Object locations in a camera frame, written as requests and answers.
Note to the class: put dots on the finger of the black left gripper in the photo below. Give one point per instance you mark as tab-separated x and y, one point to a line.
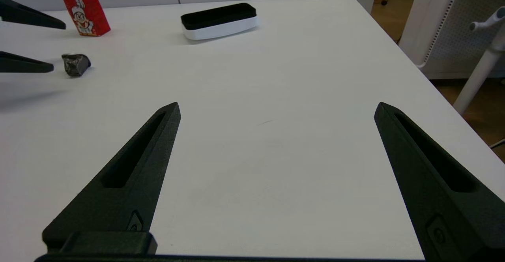
27	15
23	64

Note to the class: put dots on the white desk leg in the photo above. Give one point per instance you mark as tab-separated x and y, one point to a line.
479	72

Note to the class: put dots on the black and white eraser block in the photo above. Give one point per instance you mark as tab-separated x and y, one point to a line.
219	21

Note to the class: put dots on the white perforated pegboard panel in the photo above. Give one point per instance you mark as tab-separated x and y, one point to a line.
449	25

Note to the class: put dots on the red cartoon milk carton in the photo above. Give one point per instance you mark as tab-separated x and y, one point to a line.
83	9

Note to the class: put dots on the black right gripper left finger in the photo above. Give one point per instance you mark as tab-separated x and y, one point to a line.
130	191

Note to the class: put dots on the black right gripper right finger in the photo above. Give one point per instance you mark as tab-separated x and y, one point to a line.
434	199

